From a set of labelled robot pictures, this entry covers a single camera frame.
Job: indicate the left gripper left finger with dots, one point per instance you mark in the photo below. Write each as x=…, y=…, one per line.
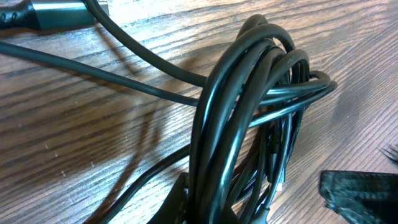
x=188, y=204

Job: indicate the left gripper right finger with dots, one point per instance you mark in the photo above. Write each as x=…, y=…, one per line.
x=360, y=197

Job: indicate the black USB cable silver plug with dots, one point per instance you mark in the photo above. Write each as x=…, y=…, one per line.
x=261, y=81

